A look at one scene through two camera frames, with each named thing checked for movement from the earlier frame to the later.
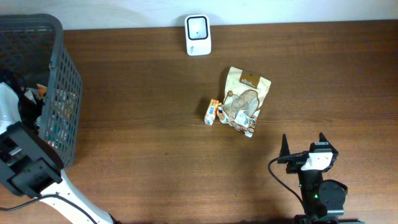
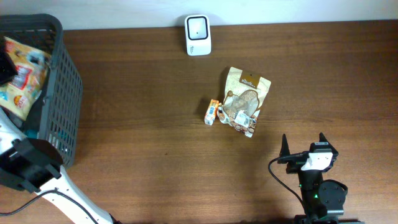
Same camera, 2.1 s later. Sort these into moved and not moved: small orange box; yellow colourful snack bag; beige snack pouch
Moved: yellow colourful snack bag
Not moved: beige snack pouch; small orange box
